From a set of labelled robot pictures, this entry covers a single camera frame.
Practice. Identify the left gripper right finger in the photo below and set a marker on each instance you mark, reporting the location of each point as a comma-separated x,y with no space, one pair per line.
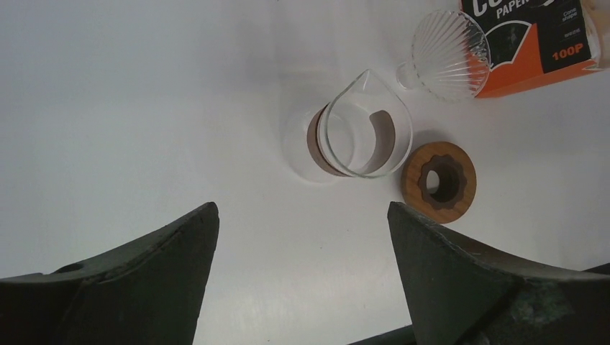
462,291

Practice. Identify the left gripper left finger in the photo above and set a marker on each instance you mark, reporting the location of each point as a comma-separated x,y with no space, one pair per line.
147,291

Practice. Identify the glass carafe with wooden collar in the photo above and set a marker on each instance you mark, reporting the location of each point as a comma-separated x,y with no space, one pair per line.
364,131

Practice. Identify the clear glass ribbed dripper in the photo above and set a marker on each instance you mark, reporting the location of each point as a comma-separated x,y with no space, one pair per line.
449,57

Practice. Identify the orange coffee filter box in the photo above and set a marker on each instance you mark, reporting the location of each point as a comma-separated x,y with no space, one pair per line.
538,43

